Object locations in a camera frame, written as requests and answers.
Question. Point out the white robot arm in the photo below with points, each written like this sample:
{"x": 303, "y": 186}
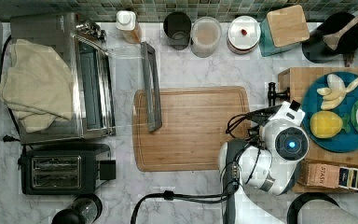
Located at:
{"x": 269, "y": 161}

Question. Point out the bamboo cutting board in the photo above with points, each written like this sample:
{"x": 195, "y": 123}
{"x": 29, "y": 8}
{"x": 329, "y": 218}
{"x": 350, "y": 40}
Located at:
{"x": 194, "y": 122}

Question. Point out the silver toaster oven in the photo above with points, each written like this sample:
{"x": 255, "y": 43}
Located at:
{"x": 98, "y": 74}

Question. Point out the clear pasta jar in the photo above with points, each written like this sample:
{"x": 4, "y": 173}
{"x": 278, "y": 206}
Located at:
{"x": 205, "y": 36}

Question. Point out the dark grey cup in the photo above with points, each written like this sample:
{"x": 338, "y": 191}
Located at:
{"x": 177, "y": 28}

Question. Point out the pink white lidded bowl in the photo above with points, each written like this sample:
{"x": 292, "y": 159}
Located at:
{"x": 243, "y": 35}

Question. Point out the white-capped spice bottle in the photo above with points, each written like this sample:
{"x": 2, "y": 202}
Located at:
{"x": 128, "y": 25}

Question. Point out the teal canister wooden lid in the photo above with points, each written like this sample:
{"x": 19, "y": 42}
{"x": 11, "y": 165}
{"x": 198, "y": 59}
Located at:
{"x": 282, "y": 30}

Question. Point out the wooden tea bag box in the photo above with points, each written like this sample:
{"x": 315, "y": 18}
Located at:
{"x": 328, "y": 176}

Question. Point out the beige folded towel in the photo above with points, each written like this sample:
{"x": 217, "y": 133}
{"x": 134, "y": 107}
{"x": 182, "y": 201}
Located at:
{"x": 37, "y": 87}

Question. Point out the black two-slot toaster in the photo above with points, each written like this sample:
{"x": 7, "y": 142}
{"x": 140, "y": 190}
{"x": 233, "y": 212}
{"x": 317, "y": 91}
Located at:
{"x": 66, "y": 169}

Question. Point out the peeled toy banana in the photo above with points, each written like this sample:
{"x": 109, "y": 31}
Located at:
{"x": 335, "y": 91}

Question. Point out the teal plate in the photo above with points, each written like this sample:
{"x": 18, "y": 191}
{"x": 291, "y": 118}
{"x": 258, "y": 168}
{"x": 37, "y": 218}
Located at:
{"x": 344, "y": 141}

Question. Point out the wooden spoon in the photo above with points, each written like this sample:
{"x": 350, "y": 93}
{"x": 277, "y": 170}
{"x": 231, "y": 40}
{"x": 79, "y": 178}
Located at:
{"x": 332, "y": 40}

